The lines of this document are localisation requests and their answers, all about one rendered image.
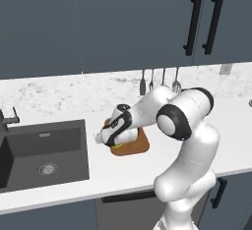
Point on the brown wooden cutting board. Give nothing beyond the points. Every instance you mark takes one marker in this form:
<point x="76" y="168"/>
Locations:
<point x="137" y="145"/>

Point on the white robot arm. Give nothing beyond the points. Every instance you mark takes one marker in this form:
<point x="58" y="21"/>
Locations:
<point x="183" y="161"/>

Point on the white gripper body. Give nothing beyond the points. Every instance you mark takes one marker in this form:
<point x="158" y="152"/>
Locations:
<point x="128" y="136"/>

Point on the dark grey sink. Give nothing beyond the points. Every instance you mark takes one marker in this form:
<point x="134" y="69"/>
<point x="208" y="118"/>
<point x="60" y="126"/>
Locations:
<point x="46" y="155"/>

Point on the wide blue-grey cupboard door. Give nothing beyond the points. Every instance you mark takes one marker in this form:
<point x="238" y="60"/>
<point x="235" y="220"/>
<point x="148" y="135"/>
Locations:
<point x="36" y="24"/>

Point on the hanging grey utensil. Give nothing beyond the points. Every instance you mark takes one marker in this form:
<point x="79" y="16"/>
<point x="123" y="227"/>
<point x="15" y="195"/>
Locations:
<point x="163" y="76"/>

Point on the hanging grey fork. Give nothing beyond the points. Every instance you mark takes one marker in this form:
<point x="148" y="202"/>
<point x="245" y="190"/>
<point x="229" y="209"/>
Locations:
<point x="151" y="82"/>

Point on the grey dishwasher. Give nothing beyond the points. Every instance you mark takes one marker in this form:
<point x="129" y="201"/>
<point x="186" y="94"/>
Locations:
<point x="131" y="214"/>

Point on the black tap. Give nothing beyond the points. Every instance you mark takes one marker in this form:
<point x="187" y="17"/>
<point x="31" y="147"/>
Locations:
<point x="4" y="122"/>

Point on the blue-grey base cupboard under sink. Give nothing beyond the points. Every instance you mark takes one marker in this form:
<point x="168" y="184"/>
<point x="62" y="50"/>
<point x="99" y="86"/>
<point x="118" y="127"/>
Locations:
<point x="46" y="217"/>

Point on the hanging dark spatula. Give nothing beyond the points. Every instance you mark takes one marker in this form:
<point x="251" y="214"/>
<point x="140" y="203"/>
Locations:
<point x="142" y="86"/>

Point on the yellow green sponge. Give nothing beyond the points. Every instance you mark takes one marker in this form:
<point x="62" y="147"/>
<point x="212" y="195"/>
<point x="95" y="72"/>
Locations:
<point x="116" y="146"/>

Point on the grey wall socket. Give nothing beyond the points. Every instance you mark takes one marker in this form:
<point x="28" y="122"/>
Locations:
<point x="225" y="69"/>

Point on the blue-grey base cupboard door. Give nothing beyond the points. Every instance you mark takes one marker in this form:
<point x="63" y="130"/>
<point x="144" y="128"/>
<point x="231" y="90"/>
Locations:
<point x="229" y="204"/>

